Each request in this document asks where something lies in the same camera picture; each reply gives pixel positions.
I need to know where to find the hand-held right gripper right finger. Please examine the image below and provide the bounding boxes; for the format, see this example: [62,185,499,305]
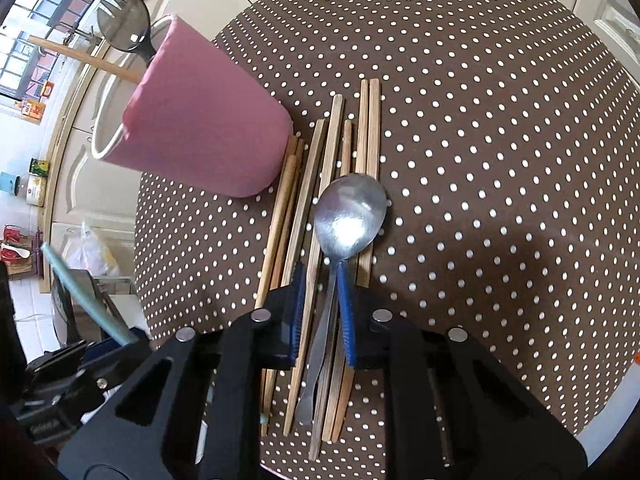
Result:
[336,262,588,480]

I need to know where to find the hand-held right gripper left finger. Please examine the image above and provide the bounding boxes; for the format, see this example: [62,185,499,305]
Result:
[57,260,308,480]

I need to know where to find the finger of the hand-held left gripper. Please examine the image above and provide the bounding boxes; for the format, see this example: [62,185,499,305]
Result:
[80,327,152,378]

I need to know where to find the pale green plastic utensil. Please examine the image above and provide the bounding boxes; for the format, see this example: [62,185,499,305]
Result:
[41,242,136,348]

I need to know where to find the metal spoon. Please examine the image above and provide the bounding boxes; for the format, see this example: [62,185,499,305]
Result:
[294,172,389,427]

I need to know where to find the pile of wooden chopsticks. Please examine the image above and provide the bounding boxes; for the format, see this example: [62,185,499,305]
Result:
[254,78,382,461]

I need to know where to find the pink utensil holder cup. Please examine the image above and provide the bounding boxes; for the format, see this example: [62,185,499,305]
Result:
[91,14,293,198]

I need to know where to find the translucent plastic bag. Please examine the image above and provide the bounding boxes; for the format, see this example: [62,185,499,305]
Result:
[65,220,123,278]

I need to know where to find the red kitchen items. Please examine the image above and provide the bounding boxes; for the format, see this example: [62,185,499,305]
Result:
[0,225,36,263]

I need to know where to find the white jar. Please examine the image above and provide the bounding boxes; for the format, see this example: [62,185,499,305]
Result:
[17,174,47,207]

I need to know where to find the cream kitchen cabinet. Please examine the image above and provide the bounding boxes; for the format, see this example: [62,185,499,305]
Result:
[47,0,281,291]
[570,0,640,91]

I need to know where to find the brown polka-dot tablecloth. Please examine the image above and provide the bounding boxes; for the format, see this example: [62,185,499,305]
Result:
[132,0,640,461]

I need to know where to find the orange box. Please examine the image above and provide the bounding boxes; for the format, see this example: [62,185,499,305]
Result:
[17,100,46,123]

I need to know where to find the dark plastic serving spork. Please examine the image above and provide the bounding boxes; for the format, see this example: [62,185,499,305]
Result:
[96,0,157,63]

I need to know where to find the barred window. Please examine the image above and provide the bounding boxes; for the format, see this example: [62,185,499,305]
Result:
[0,0,111,106]

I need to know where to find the wooden-handled utensil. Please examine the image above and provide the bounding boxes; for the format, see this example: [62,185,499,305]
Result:
[27,35,143,83]

